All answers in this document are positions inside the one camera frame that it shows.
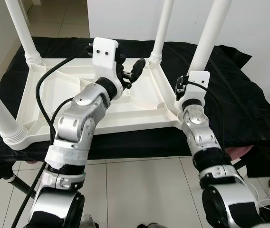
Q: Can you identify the grey right robot foot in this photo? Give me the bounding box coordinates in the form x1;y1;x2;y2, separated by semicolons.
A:
137;221;169;228

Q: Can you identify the grey robot foot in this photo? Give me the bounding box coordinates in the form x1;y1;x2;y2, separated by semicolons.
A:
80;214;97;228
137;221;169;228

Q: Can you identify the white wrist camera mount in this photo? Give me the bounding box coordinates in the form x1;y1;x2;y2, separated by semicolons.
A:
174;71;211;107
91;37;126;98

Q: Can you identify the grey left robot foot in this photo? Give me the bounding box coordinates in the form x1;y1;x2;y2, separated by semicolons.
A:
80;214;97;228

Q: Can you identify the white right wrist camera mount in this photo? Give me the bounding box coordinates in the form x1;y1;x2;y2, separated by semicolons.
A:
174;71;211;107

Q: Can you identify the pink cloth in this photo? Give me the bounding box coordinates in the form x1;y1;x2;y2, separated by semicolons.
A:
225;145;255;160

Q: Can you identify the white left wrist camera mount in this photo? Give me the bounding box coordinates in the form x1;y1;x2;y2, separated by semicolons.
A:
91;37;126;98

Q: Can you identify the black table cloth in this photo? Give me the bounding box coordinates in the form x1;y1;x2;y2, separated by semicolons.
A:
0;36;270;179

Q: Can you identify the white plastic children table top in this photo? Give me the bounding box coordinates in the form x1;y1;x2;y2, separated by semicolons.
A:
2;56;193;150

